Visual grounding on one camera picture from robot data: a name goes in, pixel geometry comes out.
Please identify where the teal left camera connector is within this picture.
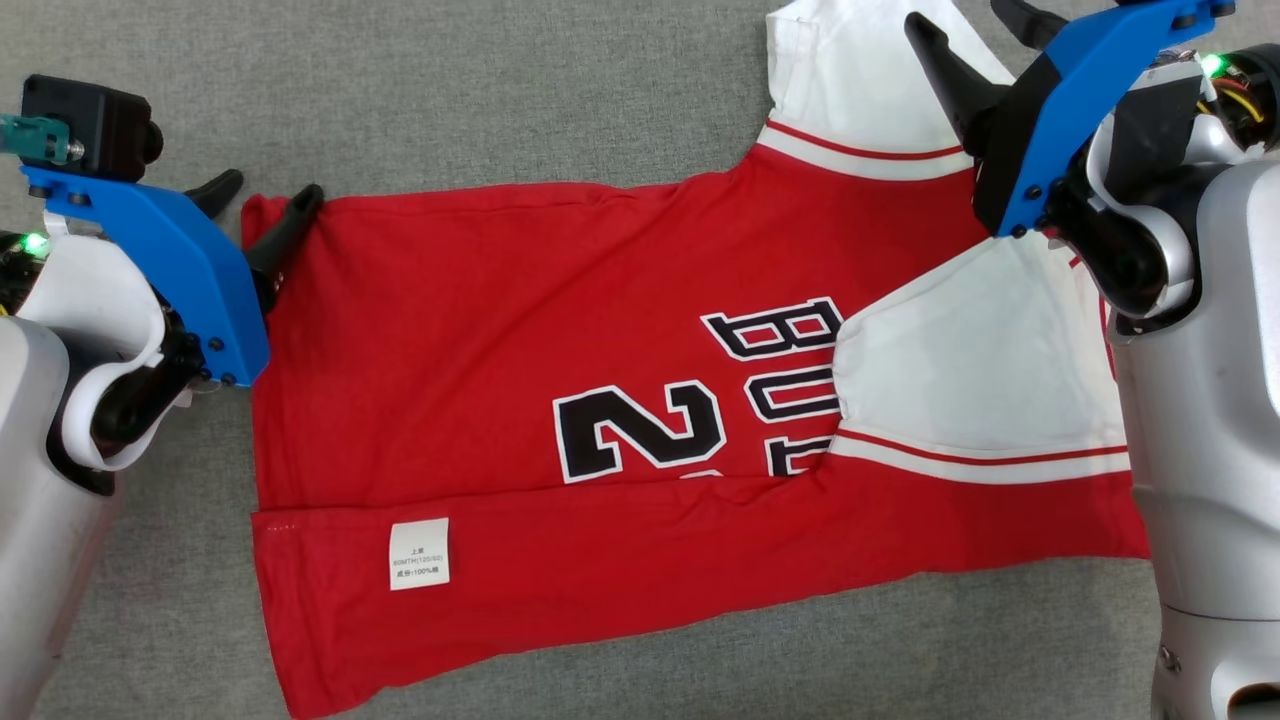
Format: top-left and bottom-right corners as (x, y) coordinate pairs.
(0, 113), (83, 166)

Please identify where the red white basketball jersey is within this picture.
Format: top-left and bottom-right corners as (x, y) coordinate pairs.
(240, 0), (1151, 719)

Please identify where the blue left camera mount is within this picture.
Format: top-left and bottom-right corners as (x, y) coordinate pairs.
(22, 165), (272, 389)

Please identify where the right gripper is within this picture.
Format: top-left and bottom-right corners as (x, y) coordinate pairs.
(904, 0), (1280, 320)

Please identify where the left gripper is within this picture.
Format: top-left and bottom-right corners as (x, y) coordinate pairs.
(20, 168), (325, 472)

